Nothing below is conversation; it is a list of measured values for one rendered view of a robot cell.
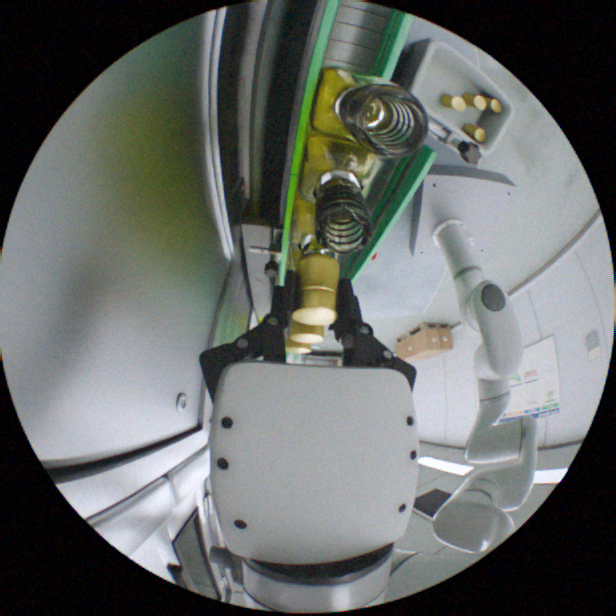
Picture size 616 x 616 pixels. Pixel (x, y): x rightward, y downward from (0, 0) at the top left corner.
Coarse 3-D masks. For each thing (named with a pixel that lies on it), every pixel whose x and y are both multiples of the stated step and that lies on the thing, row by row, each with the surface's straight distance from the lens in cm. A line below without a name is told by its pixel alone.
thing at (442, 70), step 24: (432, 48) 44; (432, 72) 51; (456, 72) 54; (480, 72) 49; (432, 96) 50; (504, 96) 53; (456, 120) 53; (480, 120) 57; (504, 120) 54; (480, 144) 53
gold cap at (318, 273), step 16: (304, 256) 14; (320, 256) 14; (304, 272) 13; (320, 272) 13; (336, 272) 14; (304, 288) 12; (320, 288) 12; (336, 288) 13; (304, 304) 12; (320, 304) 12; (336, 304) 12; (304, 320) 14; (320, 320) 14; (336, 320) 14
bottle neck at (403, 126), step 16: (352, 96) 8; (368, 96) 7; (384, 96) 7; (400, 96) 7; (352, 112) 7; (384, 112) 12; (400, 112) 9; (416, 112) 8; (352, 128) 7; (368, 128) 11; (384, 128) 10; (400, 128) 9; (416, 128) 8; (368, 144) 7; (384, 144) 8; (400, 144) 8; (416, 144) 8
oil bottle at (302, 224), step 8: (296, 192) 19; (296, 200) 17; (296, 208) 17; (304, 208) 16; (312, 208) 16; (296, 216) 16; (304, 216) 16; (312, 216) 16; (296, 224) 16; (304, 224) 16; (312, 224) 16; (296, 232) 17; (304, 232) 16; (312, 232) 16; (296, 240) 17; (296, 248) 18
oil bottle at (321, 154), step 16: (320, 144) 14; (336, 144) 14; (352, 144) 15; (304, 160) 14; (320, 160) 13; (336, 160) 13; (352, 160) 13; (368, 160) 14; (304, 176) 14; (320, 176) 13; (368, 176) 14; (304, 192) 14; (368, 192) 15
